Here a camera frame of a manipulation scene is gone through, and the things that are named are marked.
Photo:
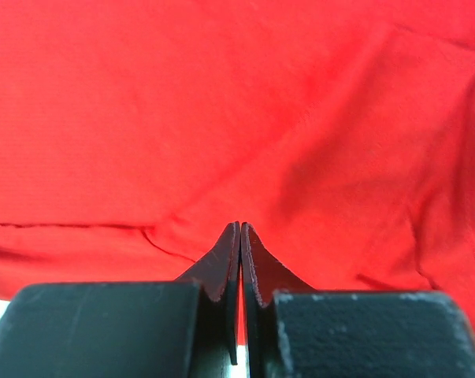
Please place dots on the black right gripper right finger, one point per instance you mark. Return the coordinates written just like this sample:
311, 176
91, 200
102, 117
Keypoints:
294, 330

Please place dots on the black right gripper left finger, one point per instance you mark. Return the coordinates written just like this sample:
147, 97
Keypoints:
181, 328

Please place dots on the red t-shirt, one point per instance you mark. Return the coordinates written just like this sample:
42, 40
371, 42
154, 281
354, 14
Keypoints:
132, 132

